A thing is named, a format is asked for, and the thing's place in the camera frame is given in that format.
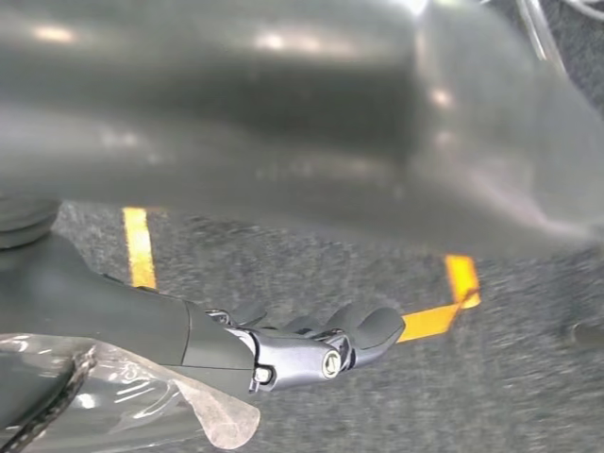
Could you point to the yellow floor tape outline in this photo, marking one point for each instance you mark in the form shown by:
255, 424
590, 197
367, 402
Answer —
139, 250

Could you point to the clear plastic film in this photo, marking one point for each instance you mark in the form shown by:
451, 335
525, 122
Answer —
222, 419

